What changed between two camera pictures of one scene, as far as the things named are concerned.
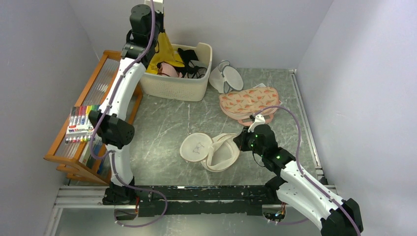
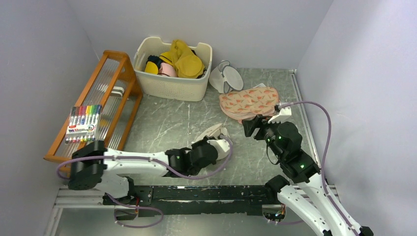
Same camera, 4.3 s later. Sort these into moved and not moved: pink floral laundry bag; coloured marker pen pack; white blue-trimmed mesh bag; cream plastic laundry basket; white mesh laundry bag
Moved: white mesh laundry bag
Not moved: pink floral laundry bag; white blue-trimmed mesh bag; coloured marker pen pack; cream plastic laundry basket
